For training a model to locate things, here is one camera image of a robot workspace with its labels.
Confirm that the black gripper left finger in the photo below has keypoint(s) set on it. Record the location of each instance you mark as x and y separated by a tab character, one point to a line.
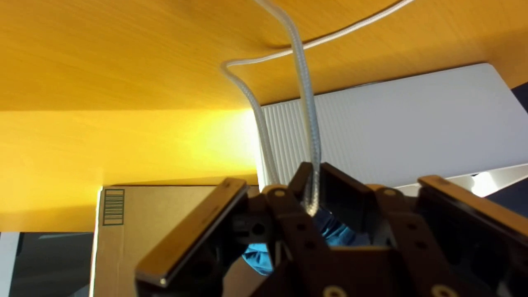
187	231

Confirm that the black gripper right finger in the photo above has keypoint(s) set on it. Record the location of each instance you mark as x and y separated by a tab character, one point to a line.
467	219

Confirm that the white shoelace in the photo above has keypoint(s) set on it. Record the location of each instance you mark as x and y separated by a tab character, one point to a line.
305	82

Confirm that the brown cardboard box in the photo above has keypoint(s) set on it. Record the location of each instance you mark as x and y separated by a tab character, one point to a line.
159	219

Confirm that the white ribbed plastic bin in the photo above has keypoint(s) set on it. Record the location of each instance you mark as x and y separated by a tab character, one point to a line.
413	125

